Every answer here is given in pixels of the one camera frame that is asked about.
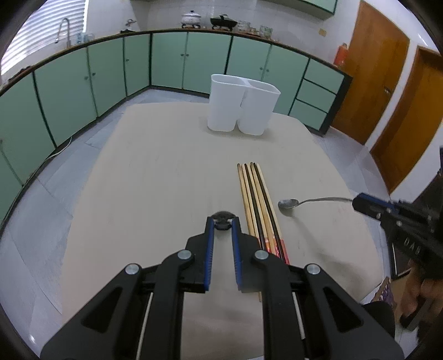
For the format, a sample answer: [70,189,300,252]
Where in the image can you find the small black spoon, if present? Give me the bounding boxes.
[211,211,236,231]

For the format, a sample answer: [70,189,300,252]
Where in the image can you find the bamboo chopstick orange end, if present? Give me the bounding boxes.
[256,163,287,263]

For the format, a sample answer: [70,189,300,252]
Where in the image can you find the window with blinds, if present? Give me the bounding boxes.
[1,0,89,75]

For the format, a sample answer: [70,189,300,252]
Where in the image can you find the white cooking pot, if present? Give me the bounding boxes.
[181,11,201,29]

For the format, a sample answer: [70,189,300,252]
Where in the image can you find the light bamboo chopstick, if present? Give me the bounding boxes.
[237,163,257,237]

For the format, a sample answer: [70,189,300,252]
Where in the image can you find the black wok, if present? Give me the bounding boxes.
[210,14,237,32]

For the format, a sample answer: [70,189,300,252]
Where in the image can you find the black chopstick gold band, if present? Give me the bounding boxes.
[254,163,290,265]

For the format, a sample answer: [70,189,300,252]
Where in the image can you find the white utensil holder left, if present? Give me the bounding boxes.
[207,73,248,132]

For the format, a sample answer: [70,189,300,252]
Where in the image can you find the metal spoon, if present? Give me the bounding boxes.
[278,197,353,211]

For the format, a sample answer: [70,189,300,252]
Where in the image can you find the green lower kitchen cabinets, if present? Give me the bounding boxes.
[1,29,297,218]

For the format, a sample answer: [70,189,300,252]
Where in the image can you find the orange fire extinguisher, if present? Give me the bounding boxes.
[333,43,348,68]

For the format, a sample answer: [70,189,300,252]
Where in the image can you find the right hand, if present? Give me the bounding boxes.
[400,260,443,324]

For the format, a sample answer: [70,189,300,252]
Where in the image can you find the green upper cabinets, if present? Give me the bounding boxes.
[272,0,338,19]

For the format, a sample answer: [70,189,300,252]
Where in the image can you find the brown wooden door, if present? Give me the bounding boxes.
[332,1,410,145]
[370,47,442,193]

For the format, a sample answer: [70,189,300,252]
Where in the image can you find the white utensil holder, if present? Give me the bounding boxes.
[237,78,281,136]
[207,73,248,132]

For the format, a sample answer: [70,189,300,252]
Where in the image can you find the green drawer unit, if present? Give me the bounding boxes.
[288,58,352,136]

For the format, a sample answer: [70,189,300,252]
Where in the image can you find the bamboo chopstick red end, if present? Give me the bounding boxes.
[249,162,275,253]

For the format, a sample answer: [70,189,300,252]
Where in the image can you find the chrome kitchen faucet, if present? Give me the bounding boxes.
[55,17,73,47]

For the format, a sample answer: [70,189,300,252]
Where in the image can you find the white utensil holder right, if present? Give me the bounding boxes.
[237,78,281,136]

